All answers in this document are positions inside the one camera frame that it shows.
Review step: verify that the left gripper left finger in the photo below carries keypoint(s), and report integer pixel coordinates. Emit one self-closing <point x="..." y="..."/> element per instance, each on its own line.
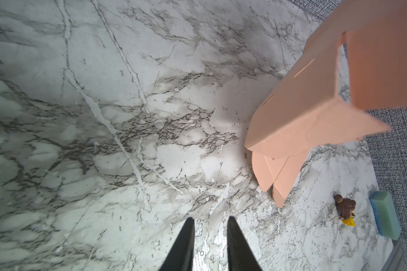
<point x="180" y="257"/>

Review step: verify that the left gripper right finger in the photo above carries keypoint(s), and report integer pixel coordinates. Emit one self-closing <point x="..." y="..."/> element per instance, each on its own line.
<point x="240" y="256"/>

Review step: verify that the pink paper box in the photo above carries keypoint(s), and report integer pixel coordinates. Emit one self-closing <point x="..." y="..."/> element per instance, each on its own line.
<point x="355" y="61"/>

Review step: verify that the small brown yellow figurine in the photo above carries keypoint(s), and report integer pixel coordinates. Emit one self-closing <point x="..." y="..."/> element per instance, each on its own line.
<point x="346" y="209"/>

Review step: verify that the teal sponge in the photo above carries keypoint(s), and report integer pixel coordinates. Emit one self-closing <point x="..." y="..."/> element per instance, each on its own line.
<point x="385" y="214"/>

